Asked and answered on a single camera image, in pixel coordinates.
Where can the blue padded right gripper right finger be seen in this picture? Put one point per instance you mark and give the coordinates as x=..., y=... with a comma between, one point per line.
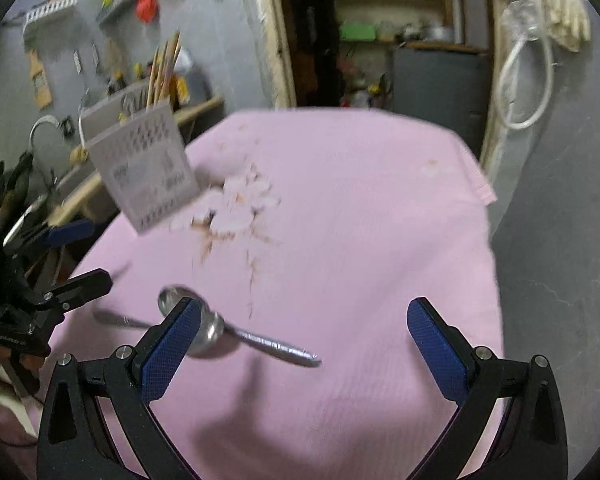
x=445, y=350

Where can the white perforated utensil holder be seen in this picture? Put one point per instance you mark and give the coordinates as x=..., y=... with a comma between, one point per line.
x=114, y=110

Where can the wooden shelf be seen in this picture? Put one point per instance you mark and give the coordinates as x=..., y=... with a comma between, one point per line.
x=142, y=165

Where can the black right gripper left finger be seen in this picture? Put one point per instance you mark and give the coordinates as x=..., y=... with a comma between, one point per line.
x=163, y=347

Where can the left hand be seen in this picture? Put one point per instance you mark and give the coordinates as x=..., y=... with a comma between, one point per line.
x=22, y=371

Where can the green box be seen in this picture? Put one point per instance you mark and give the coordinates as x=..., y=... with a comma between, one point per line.
x=357, y=32

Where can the silver spoon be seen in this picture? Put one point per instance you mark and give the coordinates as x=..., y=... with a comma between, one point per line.
x=111, y=318
x=213, y=330

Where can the dark grey cabinet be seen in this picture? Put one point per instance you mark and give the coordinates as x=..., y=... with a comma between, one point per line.
x=446, y=87

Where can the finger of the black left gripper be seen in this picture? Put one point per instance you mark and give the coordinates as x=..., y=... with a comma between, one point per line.
x=78, y=291
x=71, y=232

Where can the red plastic bag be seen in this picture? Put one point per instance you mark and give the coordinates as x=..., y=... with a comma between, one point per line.
x=146, y=10

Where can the wooden grater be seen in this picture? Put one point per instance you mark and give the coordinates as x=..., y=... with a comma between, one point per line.
x=42, y=95

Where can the pink floral tablecloth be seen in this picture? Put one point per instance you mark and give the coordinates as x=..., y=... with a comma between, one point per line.
x=337, y=220

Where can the wooden chopstick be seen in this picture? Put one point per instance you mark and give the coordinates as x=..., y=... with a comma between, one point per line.
x=159, y=72
x=168, y=65
x=151, y=78

